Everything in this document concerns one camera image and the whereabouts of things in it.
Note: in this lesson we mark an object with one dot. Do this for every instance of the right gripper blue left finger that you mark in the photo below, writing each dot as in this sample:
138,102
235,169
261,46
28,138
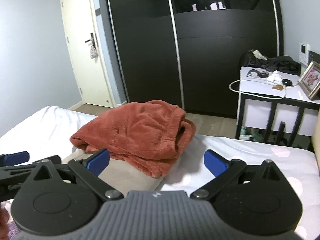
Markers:
87,171

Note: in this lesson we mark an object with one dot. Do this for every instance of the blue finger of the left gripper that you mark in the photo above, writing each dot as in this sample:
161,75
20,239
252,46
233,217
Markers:
14,158

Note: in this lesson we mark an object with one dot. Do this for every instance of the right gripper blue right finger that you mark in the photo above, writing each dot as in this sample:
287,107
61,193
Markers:
226,172

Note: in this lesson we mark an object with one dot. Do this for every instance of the rust red fleece garment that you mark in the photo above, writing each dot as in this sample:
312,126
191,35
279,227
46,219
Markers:
150,136

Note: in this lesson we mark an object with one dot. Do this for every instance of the person left hand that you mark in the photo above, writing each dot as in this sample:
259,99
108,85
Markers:
4,228

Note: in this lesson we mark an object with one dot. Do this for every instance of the beige storage bag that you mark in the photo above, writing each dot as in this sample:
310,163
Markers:
124,177

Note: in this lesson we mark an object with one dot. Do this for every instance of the white black side table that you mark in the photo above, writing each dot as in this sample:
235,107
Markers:
288,112

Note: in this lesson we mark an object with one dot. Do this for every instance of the cream room door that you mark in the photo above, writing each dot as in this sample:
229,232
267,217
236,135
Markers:
80,37

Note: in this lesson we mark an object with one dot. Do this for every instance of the black headphones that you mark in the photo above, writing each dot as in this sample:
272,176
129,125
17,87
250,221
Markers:
256,73

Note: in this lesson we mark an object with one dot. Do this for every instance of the white crumpled tissue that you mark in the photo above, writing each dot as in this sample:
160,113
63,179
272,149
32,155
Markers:
275,77

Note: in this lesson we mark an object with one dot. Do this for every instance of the small round black object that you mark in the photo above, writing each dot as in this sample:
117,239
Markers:
287,82

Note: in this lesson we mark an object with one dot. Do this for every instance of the black clothing pile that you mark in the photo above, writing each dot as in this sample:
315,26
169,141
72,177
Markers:
284,64

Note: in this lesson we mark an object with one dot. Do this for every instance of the black sliding wardrobe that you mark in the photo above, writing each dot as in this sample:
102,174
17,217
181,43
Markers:
187,52

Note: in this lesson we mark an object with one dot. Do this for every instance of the silver picture frame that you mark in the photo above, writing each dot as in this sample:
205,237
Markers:
309,81

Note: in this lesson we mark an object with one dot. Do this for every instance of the white wall intercom panel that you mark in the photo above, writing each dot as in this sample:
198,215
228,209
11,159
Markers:
304,53

